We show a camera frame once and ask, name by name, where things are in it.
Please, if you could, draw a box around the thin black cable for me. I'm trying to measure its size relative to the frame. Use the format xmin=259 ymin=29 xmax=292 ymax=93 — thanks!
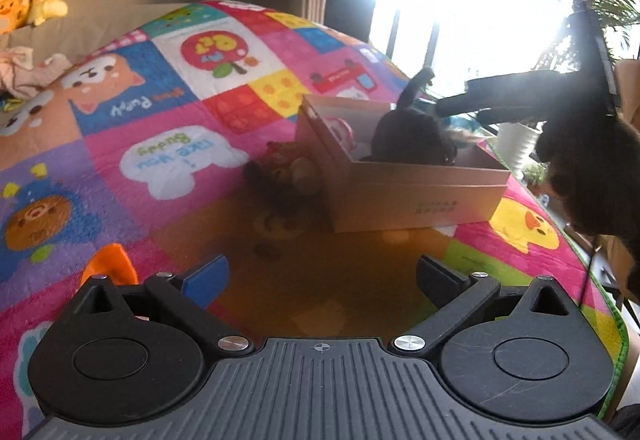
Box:
xmin=580 ymin=242 xmax=602 ymax=316

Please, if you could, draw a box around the yellow plush toy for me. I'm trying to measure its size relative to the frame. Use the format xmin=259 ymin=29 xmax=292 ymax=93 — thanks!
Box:
xmin=27 ymin=0 xmax=69 ymax=26

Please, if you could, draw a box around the black plush cat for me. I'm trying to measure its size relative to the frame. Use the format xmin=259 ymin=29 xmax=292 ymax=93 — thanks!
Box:
xmin=370 ymin=66 xmax=459 ymax=166

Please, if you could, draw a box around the grey sofa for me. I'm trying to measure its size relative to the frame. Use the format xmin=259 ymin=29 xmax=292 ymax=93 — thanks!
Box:
xmin=0 ymin=2 xmax=193 ymax=137

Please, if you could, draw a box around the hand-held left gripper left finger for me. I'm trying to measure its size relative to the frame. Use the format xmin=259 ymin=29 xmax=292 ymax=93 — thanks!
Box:
xmin=75 ymin=254 xmax=256 ymax=357

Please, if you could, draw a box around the white flower pot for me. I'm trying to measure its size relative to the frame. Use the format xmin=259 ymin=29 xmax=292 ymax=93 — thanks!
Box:
xmin=497 ymin=120 xmax=544 ymax=167

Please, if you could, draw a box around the colourful cartoon printed play mat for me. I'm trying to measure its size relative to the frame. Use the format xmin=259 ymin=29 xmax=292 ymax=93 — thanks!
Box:
xmin=0 ymin=0 xmax=632 ymax=440

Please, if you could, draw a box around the pile of pink white clothes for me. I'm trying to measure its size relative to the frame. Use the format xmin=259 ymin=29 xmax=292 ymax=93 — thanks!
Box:
xmin=0 ymin=45 xmax=74 ymax=102

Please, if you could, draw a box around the yellow toy house pink roof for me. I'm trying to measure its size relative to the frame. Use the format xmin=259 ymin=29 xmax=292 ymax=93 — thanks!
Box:
xmin=327 ymin=116 xmax=359 ymax=154

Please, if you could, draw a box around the orange toy cup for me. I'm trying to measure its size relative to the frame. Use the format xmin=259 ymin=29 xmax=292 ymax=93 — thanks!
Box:
xmin=80 ymin=243 xmax=139 ymax=289

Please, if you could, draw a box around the small brown bear figure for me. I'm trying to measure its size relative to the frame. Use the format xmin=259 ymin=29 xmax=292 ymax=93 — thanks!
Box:
xmin=267 ymin=140 xmax=324 ymax=197

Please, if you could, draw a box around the person's right hand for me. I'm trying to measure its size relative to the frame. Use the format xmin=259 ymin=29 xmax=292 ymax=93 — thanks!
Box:
xmin=545 ymin=115 xmax=640 ymax=238

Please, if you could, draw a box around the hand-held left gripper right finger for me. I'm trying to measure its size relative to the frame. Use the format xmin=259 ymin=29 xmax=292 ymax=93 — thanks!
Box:
xmin=392 ymin=255 xmax=576 ymax=361

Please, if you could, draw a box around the white cardboard box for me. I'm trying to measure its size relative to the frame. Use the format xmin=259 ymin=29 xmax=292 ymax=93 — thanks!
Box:
xmin=295 ymin=93 xmax=512 ymax=234

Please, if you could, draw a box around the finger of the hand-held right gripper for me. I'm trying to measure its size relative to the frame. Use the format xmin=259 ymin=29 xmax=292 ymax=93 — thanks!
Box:
xmin=465 ymin=71 xmax=572 ymax=97
xmin=434 ymin=92 xmax=549 ymax=127

